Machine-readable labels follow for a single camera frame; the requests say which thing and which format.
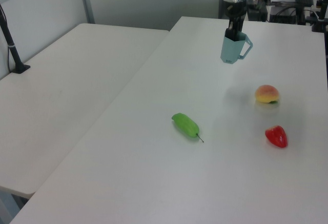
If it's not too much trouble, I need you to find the orange yellow toy peach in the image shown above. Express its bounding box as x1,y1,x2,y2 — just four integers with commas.
254,85,281,105

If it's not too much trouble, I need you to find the green toy cucumber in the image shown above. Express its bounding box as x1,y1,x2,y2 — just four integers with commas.
171,112,206,144

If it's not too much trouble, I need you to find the grey partition post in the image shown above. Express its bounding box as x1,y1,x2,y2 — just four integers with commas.
77,0,96,25

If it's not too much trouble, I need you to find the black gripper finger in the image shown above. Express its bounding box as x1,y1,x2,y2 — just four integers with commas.
224,22,236,41
235,18,244,41

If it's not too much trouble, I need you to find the white side table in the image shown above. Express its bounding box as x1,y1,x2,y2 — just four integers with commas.
0,23,170,200

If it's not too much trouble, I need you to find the black clamp stand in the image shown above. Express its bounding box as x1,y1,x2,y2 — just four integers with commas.
311,0,328,33

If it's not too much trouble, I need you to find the red toy strawberry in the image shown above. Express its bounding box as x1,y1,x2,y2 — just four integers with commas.
264,125,289,149

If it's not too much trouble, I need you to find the black electronics box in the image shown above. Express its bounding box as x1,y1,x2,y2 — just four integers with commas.
246,0,268,22

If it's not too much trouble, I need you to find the black camera pole with base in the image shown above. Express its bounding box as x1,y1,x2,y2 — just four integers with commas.
0,3,31,74

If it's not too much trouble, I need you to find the light blue plastic mug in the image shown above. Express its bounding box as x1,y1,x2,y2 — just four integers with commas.
220,32,255,65

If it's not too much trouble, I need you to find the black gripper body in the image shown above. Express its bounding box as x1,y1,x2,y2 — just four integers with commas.
226,0,247,27

